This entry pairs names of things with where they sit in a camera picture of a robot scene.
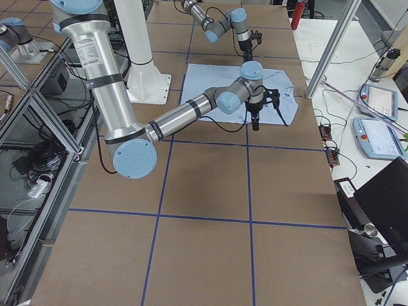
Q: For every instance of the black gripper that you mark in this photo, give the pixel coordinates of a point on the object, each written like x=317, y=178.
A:
x=255, y=108
x=245, y=48

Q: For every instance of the light blue t-shirt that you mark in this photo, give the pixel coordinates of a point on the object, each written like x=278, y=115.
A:
x=200, y=77

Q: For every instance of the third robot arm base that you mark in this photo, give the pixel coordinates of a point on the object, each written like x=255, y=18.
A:
x=20, y=44

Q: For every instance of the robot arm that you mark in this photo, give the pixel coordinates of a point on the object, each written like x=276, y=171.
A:
x=131, y=143
x=215, y=24

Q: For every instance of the red cylinder bottle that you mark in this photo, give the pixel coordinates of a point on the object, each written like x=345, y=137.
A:
x=297, y=14

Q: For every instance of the orange electronics board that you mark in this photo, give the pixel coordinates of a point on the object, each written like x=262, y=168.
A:
x=325, y=132

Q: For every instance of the brown paper table cover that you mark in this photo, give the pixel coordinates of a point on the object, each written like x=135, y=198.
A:
x=233, y=217

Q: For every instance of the lower teach pendant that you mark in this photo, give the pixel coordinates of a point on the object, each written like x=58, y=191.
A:
x=377, y=140

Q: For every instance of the teach pendant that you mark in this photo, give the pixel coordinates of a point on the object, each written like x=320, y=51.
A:
x=384, y=101
x=377, y=140

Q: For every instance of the upper teach pendant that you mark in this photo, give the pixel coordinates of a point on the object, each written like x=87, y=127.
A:
x=384, y=101

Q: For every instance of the water bottle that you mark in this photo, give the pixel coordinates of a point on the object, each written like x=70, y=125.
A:
x=385, y=63

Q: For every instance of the black monitor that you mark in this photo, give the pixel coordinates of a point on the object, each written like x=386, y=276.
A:
x=384, y=201

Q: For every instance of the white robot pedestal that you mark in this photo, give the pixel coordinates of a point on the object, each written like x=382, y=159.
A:
x=145, y=83

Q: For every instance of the aluminium frame post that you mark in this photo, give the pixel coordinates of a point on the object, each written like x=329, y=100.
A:
x=332, y=45

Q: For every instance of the aluminium frame rack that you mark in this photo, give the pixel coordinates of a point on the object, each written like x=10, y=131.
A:
x=46, y=140

